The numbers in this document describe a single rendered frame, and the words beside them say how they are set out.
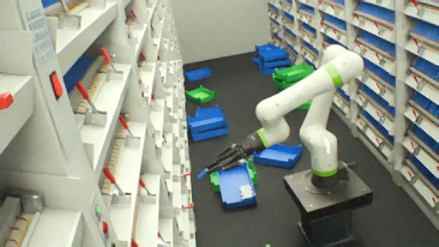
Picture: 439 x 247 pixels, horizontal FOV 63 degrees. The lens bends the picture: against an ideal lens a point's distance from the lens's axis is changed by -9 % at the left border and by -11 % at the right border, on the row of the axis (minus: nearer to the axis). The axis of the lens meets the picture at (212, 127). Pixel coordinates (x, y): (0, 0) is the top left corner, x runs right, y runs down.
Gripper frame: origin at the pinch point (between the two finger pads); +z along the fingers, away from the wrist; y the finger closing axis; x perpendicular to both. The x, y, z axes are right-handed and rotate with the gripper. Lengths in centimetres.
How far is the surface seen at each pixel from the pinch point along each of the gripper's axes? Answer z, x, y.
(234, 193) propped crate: 5, 68, -15
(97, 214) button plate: 0, -115, 65
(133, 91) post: 0, -78, 10
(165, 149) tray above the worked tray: 14.2, -14.0, -12.2
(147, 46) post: -2, -41, -49
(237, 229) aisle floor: 10, 54, 13
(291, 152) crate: -41, 104, -39
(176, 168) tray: 18.8, 9.0, -15.3
